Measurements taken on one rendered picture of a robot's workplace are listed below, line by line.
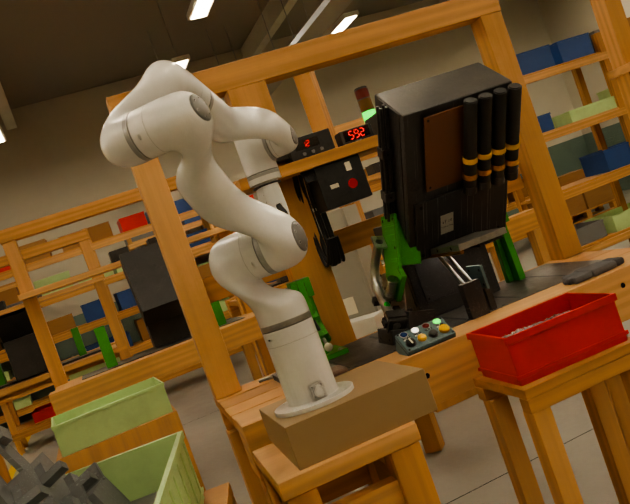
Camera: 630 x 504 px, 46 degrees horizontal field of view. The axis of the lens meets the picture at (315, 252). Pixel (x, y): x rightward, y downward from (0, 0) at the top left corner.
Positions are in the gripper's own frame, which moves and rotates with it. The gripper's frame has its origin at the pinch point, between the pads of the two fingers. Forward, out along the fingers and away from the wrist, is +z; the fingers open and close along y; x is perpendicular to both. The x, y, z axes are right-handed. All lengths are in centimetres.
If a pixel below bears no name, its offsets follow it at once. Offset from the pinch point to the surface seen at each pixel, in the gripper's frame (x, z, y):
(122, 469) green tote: -56, 38, -2
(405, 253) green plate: 40, 16, -29
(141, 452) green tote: -50, 35, -1
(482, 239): 57, 18, -11
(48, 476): -69, 30, 12
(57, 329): -126, 11, -726
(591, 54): 460, -71, -449
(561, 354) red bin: 48, 47, 25
